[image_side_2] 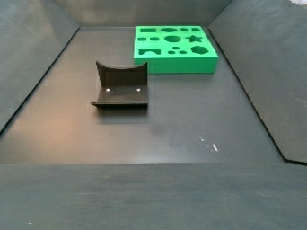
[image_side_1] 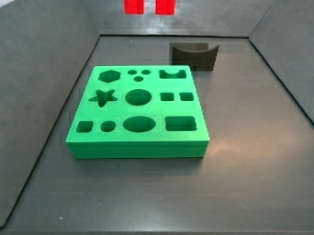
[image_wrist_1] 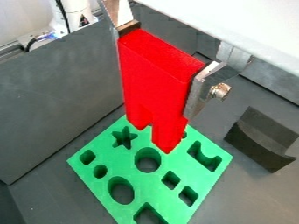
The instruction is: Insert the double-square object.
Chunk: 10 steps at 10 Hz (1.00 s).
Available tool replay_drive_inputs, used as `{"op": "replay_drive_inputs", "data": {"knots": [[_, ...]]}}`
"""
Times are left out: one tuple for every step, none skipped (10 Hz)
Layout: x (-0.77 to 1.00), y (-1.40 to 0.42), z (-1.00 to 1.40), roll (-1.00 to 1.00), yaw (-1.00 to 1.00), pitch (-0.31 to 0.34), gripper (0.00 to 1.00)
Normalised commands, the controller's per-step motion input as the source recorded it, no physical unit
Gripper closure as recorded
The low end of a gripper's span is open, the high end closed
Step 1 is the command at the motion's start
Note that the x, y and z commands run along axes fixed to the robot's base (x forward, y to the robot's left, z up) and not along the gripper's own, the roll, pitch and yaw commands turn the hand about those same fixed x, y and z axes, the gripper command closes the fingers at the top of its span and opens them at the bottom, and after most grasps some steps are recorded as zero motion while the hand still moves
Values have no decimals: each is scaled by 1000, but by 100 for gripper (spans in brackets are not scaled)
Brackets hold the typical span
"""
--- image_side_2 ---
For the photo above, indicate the black curved holder stand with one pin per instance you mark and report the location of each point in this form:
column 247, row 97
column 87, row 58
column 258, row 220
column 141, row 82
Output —
column 123, row 86

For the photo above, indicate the green shape-sorter block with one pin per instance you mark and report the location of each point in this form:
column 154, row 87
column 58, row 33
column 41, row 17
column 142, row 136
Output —
column 175, row 50

